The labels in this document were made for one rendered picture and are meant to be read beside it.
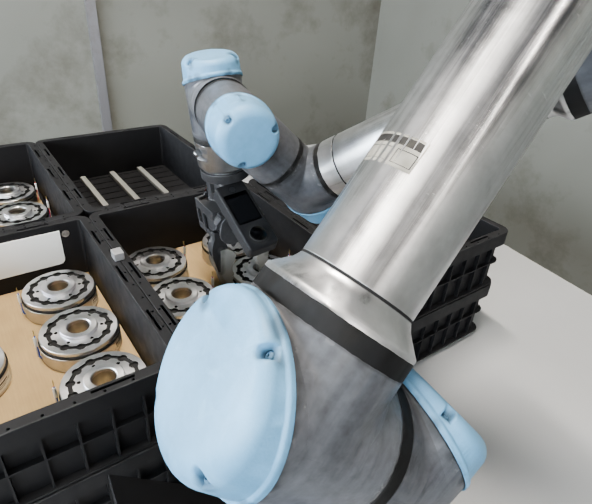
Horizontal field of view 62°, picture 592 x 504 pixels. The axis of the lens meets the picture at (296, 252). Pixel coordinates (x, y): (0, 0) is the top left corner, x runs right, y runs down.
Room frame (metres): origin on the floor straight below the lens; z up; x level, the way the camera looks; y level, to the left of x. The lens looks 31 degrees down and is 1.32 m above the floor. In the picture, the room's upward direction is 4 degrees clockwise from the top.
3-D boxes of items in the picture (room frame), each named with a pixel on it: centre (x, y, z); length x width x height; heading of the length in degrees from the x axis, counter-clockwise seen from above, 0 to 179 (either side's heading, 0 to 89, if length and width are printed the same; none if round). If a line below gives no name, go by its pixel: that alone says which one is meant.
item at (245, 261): (0.69, 0.05, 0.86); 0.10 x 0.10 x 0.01
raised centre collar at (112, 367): (0.42, 0.22, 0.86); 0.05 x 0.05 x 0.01
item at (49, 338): (0.51, 0.29, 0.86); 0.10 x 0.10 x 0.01
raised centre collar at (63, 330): (0.51, 0.29, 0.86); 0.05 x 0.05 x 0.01
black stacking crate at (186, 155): (0.97, 0.35, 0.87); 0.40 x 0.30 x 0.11; 37
